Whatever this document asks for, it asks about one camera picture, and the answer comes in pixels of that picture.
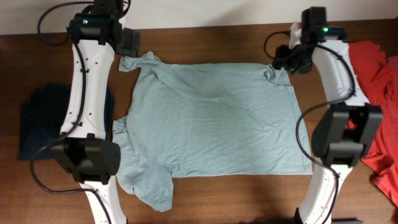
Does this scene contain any light blue t-shirt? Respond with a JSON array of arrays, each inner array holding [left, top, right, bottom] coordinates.
[[112, 52, 312, 212]]

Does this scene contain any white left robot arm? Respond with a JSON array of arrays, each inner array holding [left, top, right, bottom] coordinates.
[[50, 0, 140, 223]]

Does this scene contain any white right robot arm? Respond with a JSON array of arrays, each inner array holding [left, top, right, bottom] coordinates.
[[272, 7, 382, 224]]

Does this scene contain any red t-shirt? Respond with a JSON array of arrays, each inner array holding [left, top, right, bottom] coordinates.
[[347, 40, 398, 207]]

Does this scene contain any folded dark navy garment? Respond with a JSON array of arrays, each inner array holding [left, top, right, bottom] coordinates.
[[17, 83, 115, 161]]

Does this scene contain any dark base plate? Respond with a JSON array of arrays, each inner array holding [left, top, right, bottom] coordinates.
[[331, 219, 364, 224]]

